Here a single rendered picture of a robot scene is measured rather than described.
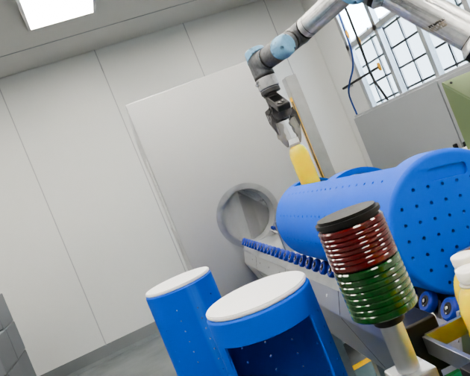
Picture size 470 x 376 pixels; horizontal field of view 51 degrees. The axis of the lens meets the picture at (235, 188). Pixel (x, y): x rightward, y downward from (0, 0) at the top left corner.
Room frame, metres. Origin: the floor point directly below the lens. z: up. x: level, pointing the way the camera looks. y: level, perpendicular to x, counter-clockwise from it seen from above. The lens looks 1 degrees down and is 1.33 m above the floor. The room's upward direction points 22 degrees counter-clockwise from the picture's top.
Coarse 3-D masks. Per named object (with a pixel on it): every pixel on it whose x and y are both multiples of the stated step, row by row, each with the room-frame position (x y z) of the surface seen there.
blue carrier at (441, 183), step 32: (416, 160) 0.93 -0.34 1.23; (448, 160) 0.93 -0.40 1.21; (288, 192) 1.71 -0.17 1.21; (320, 192) 1.35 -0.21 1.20; (352, 192) 1.11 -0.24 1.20; (384, 192) 0.95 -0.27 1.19; (416, 192) 0.92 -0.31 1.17; (448, 192) 0.93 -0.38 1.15; (288, 224) 1.60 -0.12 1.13; (416, 224) 0.92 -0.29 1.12; (448, 224) 0.93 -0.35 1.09; (320, 256) 1.45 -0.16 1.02; (416, 256) 0.91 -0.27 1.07; (448, 256) 0.92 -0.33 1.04; (448, 288) 0.92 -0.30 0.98
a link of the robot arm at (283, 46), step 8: (288, 32) 1.65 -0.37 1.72; (272, 40) 1.61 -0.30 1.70; (280, 40) 1.58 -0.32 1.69; (288, 40) 1.60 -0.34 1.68; (296, 40) 1.65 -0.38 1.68; (264, 48) 1.64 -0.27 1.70; (272, 48) 1.60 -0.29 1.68; (280, 48) 1.58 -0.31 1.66; (288, 48) 1.59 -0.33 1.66; (296, 48) 1.67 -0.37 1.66; (264, 56) 1.64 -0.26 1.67; (272, 56) 1.61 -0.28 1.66; (280, 56) 1.60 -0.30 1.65; (288, 56) 1.61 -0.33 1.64; (264, 64) 1.66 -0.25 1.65; (272, 64) 1.65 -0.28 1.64
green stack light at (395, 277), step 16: (400, 256) 0.44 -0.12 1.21; (368, 272) 0.43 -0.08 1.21; (384, 272) 0.43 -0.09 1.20; (400, 272) 0.43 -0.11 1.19; (352, 288) 0.44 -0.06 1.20; (368, 288) 0.43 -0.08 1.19; (384, 288) 0.43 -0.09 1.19; (400, 288) 0.43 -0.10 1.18; (352, 304) 0.44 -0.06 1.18; (368, 304) 0.43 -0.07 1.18; (384, 304) 0.43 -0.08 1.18; (400, 304) 0.43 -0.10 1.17; (368, 320) 0.43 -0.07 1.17; (384, 320) 0.43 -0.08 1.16
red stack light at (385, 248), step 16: (368, 224) 0.43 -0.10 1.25; (384, 224) 0.44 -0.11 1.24; (320, 240) 0.46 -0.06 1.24; (336, 240) 0.43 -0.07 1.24; (352, 240) 0.43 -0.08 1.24; (368, 240) 0.43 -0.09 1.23; (384, 240) 0.43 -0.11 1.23; (336, 256) 0.44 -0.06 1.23; (352, 256) 0.43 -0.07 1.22; (368, 256) 0.43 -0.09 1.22; (384, 256) 0.43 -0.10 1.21; (336, 272) 0.45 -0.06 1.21; (352, 272) 0.43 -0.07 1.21
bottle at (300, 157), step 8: (296, 144) 1.67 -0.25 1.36; (296, 152) 1.66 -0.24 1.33; (304, 152) 1.66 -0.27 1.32; (296, 160) 1.66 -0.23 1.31; (304, 160) 1.66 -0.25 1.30; (312, 160) 1.68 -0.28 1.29; (296, 168) 1.67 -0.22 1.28; (304, 168) 1.66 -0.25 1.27; (312, 168) 1.66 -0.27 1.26; (304, 176) 1.66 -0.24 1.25; (312, 176) 1.66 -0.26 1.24
